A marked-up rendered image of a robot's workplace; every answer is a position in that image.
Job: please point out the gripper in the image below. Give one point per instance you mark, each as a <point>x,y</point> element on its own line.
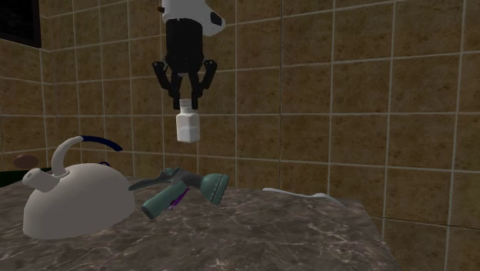
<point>184,45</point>

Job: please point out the white plastic bottle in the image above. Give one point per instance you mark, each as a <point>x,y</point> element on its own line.
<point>187,125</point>

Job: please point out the white spoon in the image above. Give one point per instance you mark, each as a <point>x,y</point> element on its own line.
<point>318,196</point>

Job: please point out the brown round object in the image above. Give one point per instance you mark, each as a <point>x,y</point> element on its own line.
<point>25,161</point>

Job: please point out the dark wall window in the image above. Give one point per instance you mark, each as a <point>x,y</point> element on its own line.
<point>18,20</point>

